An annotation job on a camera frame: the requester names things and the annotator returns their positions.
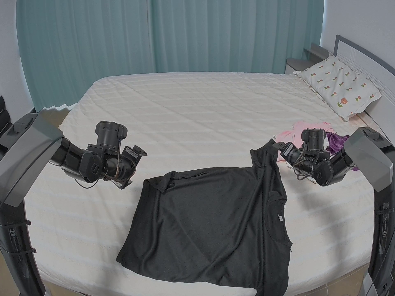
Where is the bed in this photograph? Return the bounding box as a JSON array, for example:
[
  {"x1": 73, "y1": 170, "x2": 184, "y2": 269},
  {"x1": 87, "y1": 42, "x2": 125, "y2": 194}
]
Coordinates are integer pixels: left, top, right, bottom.
[{"x1": 23, "y1": 35, "x2": 395, "y2": 296}]

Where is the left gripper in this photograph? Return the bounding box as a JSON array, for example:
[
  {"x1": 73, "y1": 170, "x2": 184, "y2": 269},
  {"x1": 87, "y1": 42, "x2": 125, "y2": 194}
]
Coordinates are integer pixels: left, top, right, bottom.
[{"x1": 103, "y1": 145, "x2": 148, "y2": 191}]

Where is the black T-shirt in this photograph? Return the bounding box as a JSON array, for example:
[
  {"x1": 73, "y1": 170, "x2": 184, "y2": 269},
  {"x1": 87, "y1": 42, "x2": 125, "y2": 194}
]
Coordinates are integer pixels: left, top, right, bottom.
[{"x1": 116, "y1": 139, "x2": 294, "y2": 296}]

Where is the pink garment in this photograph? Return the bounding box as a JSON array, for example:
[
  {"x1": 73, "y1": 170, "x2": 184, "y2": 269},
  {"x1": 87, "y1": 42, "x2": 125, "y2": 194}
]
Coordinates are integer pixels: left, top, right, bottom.
[{"x1": 275, "y1": 121, "x2": 333, "y2": 163}]

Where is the blue-green curtain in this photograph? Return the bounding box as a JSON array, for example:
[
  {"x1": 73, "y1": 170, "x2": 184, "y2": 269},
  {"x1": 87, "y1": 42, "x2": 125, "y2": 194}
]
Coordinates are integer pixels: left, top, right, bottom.
[
  {"x1": 17, "y1": 0, "x2": 155, "y2": 113},
  {"x1": 148, "y1": 0, "x2": 324, "y2": 73}
]

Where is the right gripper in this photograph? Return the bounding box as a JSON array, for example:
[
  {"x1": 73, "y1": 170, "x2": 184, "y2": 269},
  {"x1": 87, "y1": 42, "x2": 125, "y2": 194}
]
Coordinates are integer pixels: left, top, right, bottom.
[{"x1": 272, "y1": 139, "x2": 307, "y2": 168}]

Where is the grey bedside table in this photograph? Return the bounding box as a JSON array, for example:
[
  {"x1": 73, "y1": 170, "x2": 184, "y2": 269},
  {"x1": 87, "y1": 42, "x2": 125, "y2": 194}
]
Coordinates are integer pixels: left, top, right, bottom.
[{"x1": 285, "y1": 43, "x2": 331, "y2": 75}]

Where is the purple garment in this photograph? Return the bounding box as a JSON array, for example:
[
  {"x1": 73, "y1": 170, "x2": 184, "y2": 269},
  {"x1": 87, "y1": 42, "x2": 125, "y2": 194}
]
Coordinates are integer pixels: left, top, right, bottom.
[{"x1": 325, "y1": 133, "x2": 360, "y2": 173}]

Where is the white printed pillow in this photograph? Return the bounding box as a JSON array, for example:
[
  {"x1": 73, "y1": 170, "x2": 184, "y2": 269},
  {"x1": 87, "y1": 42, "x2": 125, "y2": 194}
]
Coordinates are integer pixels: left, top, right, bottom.
[{"x1": 297, "y1": 52, "x2": 383, "y2": 122}]

